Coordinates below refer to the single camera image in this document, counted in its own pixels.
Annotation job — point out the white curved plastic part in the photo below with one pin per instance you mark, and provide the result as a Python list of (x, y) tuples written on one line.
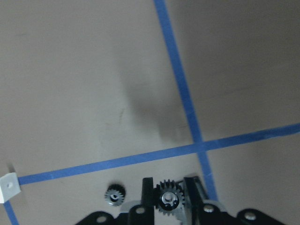
[(9, 187)]

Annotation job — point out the black bearing gear in pile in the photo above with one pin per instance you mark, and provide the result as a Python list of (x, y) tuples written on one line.
[(115, 195)]

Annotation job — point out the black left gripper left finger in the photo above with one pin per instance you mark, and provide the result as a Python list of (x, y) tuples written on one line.
[(143, 213)]

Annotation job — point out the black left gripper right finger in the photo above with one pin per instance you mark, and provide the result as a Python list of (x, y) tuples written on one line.
[(199, 208)]

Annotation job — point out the black bearing gear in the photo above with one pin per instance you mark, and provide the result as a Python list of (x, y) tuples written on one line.
[(115, 195), (170, 199)]

